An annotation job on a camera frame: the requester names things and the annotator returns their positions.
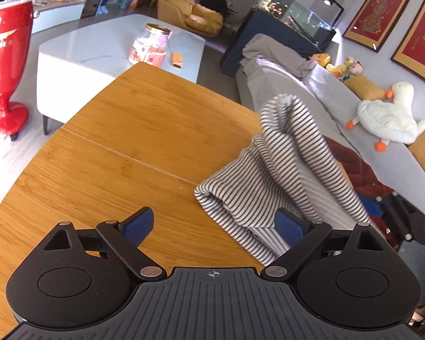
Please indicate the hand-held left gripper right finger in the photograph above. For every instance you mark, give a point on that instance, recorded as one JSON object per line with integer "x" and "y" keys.
{"x": 288, "y": 227}

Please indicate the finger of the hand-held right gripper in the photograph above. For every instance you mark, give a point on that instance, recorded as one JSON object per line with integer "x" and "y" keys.
{"x": 372, "y": 207}

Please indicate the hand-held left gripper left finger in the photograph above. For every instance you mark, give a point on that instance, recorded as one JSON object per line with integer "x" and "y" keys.
{"x": 139, "y": 224}

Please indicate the striped grey white shirt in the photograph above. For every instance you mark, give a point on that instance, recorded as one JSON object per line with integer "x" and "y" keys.
{"x": 287, "y": 170}

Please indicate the red quilted garment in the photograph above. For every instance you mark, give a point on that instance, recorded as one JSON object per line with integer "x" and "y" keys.
{"x": 361, "y": 173}

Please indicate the grey sofa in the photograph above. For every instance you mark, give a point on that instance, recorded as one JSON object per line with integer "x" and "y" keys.
{"x": 375, "y": 156}

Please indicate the white goose plush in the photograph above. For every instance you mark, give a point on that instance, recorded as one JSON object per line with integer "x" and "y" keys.
{"x": 389, "y": 115}

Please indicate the yellow bolster pillow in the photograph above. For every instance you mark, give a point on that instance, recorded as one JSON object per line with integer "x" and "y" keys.
{"x": 364, "y": 88}

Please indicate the colourful plush doll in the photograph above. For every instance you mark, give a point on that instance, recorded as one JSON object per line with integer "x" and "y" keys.
{"x": 345, "y": 68}

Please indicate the small yellow plush toy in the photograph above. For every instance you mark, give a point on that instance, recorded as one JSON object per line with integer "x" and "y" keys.
{"x": 320, "y": 59}

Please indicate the small orange packet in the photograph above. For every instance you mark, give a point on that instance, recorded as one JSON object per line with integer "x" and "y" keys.
{"x": 176, "y": 60}

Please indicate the red framed picture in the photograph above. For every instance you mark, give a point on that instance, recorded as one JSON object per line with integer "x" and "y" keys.
{"x": 419, "y": 39}
{"x": 379, "y": 16}

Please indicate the clear jar with pink label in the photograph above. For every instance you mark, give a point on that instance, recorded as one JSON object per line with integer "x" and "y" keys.
{"x": 150, "y": 47}

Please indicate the grey blanket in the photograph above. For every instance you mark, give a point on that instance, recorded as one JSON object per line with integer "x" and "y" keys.
{"x": 276, "y": 51}

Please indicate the white coffee table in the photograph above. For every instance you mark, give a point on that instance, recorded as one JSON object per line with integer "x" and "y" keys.
{"x": 92, "y": 53}

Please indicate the dark fish tank cabinet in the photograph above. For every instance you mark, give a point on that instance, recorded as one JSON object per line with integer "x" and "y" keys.
{"x": 248, "y": 42}

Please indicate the glass fish tank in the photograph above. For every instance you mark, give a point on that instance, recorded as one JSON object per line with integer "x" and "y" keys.
{"x": 297, "y": 10}

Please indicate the black track spotlight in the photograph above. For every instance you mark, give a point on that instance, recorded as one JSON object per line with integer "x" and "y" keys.
{"x": 327, "y": 1}

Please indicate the red goblet-shaped stand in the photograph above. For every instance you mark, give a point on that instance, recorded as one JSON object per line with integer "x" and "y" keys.
{"x": 5, "y": 56}

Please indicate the yellow armchair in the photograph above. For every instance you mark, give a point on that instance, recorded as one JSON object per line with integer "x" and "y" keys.
{"x": 184, "y": 9}

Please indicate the blue toy figure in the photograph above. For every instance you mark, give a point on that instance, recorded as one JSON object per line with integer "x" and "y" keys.
{"x": 108, "y": 0}

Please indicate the black bag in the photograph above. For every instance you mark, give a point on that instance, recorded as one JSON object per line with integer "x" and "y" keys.
{"x": 215, "y": 3}

